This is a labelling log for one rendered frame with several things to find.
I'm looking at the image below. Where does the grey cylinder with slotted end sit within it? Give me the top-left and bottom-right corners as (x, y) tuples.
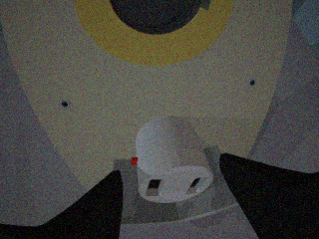
(132, 117), (214, 203)

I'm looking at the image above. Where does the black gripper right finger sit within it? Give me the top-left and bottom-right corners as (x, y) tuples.
(219, 154), (319, 239)

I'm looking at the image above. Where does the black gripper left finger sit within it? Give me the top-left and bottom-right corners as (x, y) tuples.
(0, 170), (124, 239)

